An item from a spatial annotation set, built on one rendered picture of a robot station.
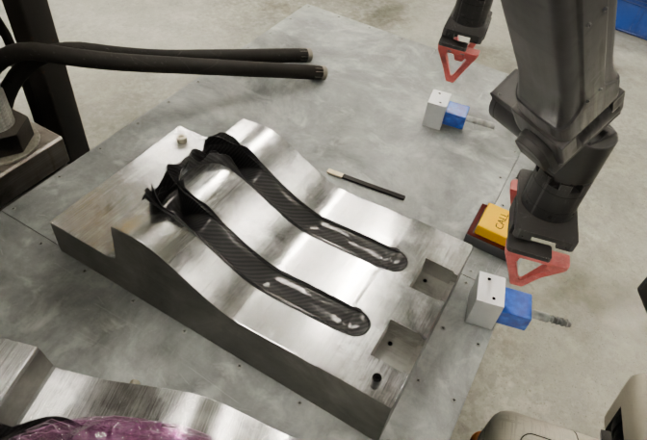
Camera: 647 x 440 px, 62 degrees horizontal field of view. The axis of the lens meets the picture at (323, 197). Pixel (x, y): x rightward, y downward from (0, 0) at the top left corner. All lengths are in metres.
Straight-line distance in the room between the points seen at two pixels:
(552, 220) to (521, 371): 1.17
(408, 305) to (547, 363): 1.18
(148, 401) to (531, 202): 0.44
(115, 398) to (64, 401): 0.05
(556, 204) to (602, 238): 1.65
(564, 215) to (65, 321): 0.61
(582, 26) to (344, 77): 0.86
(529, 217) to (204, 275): 0.37
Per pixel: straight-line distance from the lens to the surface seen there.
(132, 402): 0.60
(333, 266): 0.68
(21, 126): 1.03
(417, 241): 0.73
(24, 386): 0.63
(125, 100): 2.52
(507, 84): 0.60
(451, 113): 1.05
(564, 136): 0.47
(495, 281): 0.77
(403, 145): 1.01
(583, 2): 0.32
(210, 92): 1.10
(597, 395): 1.83
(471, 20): 0.95
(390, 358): 0.65
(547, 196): 0.60
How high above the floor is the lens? 1.42
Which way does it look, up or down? 45 degrees down
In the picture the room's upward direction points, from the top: 7 degrees clockwise
